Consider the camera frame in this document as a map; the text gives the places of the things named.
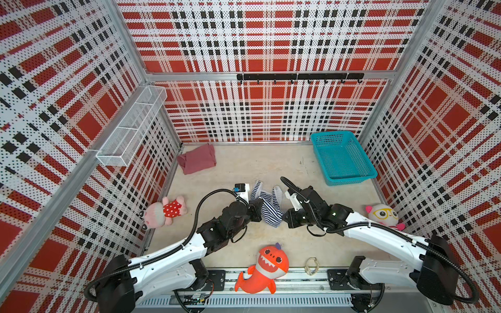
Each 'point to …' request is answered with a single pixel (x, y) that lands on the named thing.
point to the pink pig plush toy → (156, 214)
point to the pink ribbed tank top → (197, 160)
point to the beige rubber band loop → (312, 266)
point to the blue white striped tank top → (271, 212)
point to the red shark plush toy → (273, 263)
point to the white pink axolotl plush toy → (385, 215)
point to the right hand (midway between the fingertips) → (286, 218)
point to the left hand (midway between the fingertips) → (266, 200)
